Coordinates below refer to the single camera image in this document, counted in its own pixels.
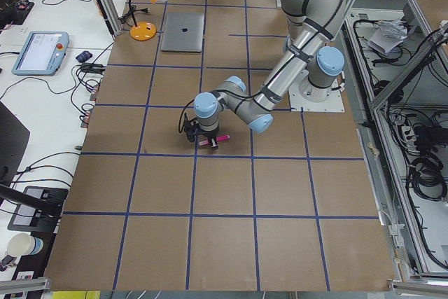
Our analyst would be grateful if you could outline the silver closed laptop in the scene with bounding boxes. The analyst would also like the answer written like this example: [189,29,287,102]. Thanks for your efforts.
[161,12,204,53]

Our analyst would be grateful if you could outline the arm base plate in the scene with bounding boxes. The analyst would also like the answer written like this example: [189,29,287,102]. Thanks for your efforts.
[288,78,345,113]

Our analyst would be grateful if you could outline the black power adapter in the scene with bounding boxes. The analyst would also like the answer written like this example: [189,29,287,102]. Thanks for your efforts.
[80,62,106,74]

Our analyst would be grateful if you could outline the black lamp power cord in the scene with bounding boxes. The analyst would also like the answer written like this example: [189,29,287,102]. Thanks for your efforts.
[118,6,151,25]

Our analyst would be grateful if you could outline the pink marker pen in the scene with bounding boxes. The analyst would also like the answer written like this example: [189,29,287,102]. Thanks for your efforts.
[199,134,230,146]

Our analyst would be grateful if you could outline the dark blue small pouch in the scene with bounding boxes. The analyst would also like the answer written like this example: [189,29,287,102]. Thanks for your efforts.
[76,50,92,63]

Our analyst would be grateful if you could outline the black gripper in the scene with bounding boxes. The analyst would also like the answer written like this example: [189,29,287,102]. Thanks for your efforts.
[184,113,219,151]

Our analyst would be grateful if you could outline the blue teach pendant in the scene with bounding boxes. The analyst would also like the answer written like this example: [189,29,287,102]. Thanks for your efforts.
[12,31,70,76]

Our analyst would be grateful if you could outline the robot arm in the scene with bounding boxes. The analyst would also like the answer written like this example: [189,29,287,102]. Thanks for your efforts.
[178,0,346,148]

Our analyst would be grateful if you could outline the white paper cup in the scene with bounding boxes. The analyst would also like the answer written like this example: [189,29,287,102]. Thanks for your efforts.
[6,232,44,258]

